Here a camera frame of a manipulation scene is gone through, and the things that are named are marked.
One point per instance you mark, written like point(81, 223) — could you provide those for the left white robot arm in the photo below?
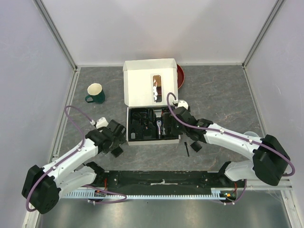
point(45, 186)

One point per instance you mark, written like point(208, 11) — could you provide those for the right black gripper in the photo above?
point(174, 131)

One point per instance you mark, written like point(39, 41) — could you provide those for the black comb guard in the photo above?
point(196, 146)
point(117, 152)

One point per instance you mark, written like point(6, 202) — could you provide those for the clear plastic measuring cup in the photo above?
point(251, 134)

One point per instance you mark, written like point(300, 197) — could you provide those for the black plastic tray insert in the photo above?
point(142, 122)

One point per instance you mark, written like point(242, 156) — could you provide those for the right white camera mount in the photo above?
point(181, 103)

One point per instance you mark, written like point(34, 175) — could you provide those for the white cardboard clipper box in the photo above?
point(147, 83)

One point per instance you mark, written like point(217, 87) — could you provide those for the red bowl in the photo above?
point(181, 76)

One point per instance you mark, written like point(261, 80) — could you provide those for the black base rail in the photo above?
point(196, 179)

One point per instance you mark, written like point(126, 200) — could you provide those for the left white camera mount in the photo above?
point(102, 122)

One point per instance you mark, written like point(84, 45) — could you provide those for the black silver hair clipper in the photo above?
point(158, 117)

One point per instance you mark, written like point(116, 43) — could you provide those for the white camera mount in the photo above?
point(102, 122)
point(181, 103)

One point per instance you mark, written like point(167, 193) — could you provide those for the black cleaning brush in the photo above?
point(187, 150)

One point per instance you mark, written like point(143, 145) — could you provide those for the dark green mug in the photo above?
point(95, 94)

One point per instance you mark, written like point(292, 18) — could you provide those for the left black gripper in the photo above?
point(119, 140)

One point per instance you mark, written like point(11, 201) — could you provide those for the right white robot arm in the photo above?
point(266, 158)

